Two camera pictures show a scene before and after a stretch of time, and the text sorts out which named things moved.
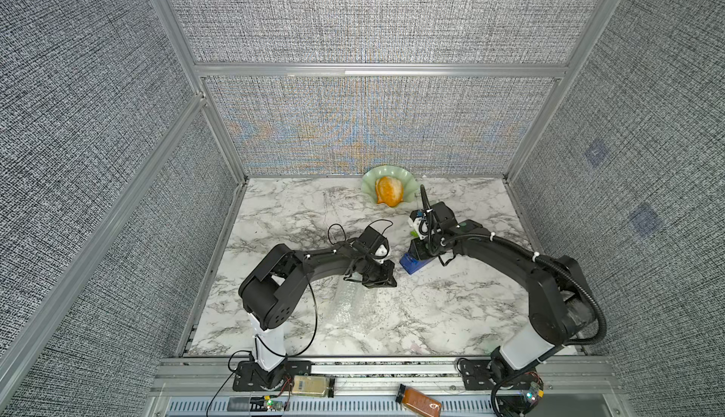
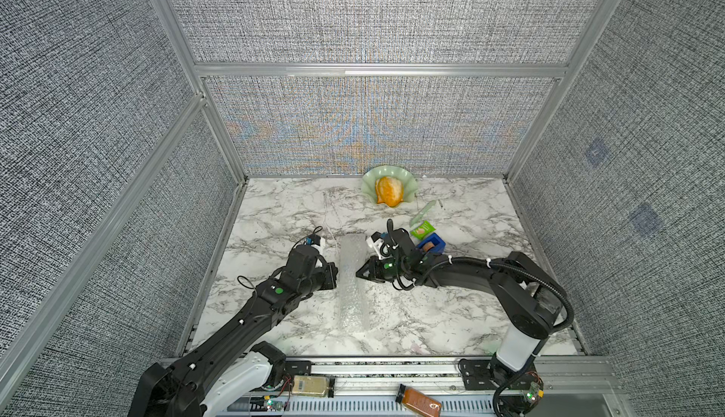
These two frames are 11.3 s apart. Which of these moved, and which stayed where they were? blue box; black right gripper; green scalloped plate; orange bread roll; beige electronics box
Moved: black right gripper; blue box
Stayed: green scalloped plate; beige electronics box; orange bread roll
